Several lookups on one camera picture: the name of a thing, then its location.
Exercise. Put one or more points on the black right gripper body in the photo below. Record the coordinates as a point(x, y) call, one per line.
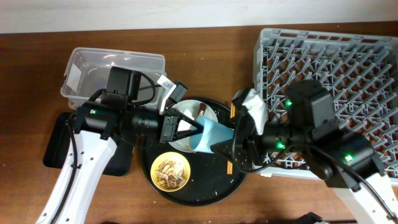
point(255, 142)

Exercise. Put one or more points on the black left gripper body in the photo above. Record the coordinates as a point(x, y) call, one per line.
point(166, 127)

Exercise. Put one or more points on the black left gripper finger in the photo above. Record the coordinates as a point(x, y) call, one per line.
point(187, 133)
point(174, 112)

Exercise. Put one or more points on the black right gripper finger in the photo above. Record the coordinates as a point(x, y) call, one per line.
point(224, 149)
point(231, 124)

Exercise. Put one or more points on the brown coffee sachet wrapper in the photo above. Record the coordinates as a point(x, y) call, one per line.
point(201, 110)

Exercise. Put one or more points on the light blue plastic cup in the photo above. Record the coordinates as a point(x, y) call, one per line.
point(213, 133)

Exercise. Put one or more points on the yellow bowl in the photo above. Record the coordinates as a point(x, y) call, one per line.
point(169, 156)

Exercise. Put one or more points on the food scraps peanuts and rice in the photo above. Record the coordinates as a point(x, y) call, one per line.
point(171, 175)

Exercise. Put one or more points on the white tissue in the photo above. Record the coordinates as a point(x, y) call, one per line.
point(183, 125)

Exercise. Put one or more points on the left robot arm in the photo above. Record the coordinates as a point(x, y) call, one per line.
point(132, 105)

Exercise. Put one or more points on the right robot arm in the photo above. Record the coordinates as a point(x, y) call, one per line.
point(345, 160)

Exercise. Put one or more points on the clear plastic waste bin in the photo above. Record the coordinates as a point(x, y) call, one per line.
point(95, 65)

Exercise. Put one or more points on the grey plastic dishwasher rack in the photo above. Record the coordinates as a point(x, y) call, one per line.
point(359, 71)

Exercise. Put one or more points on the wooden chopstick left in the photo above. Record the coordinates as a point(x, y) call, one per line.
point(229, 170)

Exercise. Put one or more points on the round black tray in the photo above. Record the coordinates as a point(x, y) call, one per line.
point(209, 182)

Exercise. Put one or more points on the white label on bin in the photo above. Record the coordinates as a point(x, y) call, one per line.
point(74, 77)

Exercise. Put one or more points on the rectangular black tray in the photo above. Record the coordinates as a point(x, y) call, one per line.
point(57, 148)

